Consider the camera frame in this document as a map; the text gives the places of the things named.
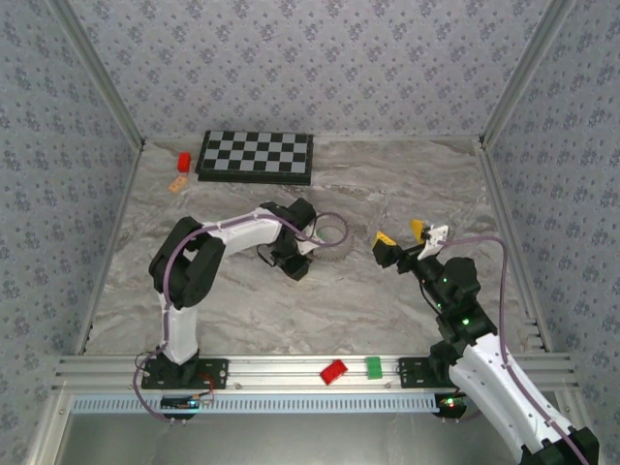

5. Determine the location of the small circuit board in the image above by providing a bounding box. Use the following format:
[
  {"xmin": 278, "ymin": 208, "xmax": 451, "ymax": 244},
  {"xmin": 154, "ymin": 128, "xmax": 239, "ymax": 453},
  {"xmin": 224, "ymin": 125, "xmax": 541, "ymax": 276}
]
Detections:
[
  {"xmin": 435, "ymin": 392, "xmax": 469, "ymax": 411},
  {"xmin": 160, "ymin": 394, "xmax": 214, "ymax": 412}
]

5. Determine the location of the aluminium frame post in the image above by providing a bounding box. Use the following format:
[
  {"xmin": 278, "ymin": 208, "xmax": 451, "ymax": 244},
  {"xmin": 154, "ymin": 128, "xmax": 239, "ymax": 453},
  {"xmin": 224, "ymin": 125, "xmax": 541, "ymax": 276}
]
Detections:
[
  {"xmin": 479, "ymin": 0, "xmax": 577, "ymax": 149},
  {"xmin": 47, "ymin": 0, "xmax": 146, "ymax": 149}
]

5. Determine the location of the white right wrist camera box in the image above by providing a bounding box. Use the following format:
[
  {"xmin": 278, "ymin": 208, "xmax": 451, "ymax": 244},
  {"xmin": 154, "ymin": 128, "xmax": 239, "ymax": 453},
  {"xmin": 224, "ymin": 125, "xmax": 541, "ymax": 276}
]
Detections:
[{"xmin": 418, "ymin": 223, "xmax": 451, "ymax": 263}]

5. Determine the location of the left small circuit board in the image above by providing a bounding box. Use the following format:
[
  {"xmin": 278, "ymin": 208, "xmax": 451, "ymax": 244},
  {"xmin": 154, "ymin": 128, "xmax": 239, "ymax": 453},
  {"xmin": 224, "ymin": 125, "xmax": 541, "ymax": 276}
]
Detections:
[{"xmin": 160, "ymin": 394, "xmax": 214, "ymax": 412}]

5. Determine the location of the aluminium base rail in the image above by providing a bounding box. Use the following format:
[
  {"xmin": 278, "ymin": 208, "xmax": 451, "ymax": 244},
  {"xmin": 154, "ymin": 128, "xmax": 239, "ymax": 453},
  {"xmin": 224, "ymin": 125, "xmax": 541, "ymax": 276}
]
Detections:
[{"xmin": 52, "ymin": 355, "xmax": 580, "ymax": 391}]

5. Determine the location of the red toy brick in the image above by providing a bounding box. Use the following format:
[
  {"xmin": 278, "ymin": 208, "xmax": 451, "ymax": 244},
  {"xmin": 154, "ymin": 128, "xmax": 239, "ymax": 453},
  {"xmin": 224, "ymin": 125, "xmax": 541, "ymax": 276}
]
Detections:
[{"xmin": 320, "ymin": 358, "xmax": 350, "ymax": 387}]

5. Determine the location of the aluminium table edge rail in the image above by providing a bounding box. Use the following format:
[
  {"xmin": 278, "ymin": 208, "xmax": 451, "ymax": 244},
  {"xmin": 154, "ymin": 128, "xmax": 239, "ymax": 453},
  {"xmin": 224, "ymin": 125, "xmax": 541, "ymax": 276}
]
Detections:
[
  {"xmin": 477, "ymin": 139, "xmax": 553, "ymax": 353},
  {"xmin": 77, "ymin": 142, "xmax": 146, "ymax": 355}
]

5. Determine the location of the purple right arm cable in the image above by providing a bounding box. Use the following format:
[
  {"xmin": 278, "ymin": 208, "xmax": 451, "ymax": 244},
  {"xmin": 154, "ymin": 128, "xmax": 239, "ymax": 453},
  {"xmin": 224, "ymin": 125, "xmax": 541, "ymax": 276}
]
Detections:
[{"xmin": 443, "ymin": 235, "xmax": 587, "ymax": 465}]

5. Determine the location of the slotted pale blue cable duct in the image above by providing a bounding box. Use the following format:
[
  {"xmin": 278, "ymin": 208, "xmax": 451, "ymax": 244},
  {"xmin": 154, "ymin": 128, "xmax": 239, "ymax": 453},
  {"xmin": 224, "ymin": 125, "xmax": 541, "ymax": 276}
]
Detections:
[{"xmin": 70, "ymin": 392, "xmax": 445, "ymax": 416}]

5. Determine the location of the left red wire pair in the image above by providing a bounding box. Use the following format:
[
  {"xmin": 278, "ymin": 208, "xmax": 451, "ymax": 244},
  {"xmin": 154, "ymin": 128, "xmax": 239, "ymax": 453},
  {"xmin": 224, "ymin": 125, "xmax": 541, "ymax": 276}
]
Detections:
[{"xmin": 196, "ymin": 371, "xmax": 217, "ymax": 404}]

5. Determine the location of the right small circuit board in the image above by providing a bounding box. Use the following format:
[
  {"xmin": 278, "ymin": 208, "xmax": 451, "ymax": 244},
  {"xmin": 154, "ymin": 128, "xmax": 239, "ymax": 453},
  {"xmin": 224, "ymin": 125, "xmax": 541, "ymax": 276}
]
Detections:
[{"xmin": 435, "ymin": 392, "xmax": 469, "ymax": 411}]

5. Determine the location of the large perforated metal keyring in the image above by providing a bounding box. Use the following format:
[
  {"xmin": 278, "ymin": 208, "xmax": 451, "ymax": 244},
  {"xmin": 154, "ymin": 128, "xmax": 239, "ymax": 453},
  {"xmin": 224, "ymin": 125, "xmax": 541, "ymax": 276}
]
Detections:
[{"xmin": 309, "ymin": 225, "xmax": 357, "ymax": 265}]

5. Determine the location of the black grey chessboard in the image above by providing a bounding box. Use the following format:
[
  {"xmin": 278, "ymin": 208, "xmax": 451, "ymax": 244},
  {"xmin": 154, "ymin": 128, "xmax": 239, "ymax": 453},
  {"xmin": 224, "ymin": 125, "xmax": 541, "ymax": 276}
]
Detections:
[{"xmin": 195, "ymin": 129, "xmax": 315, "ymax": 187}]

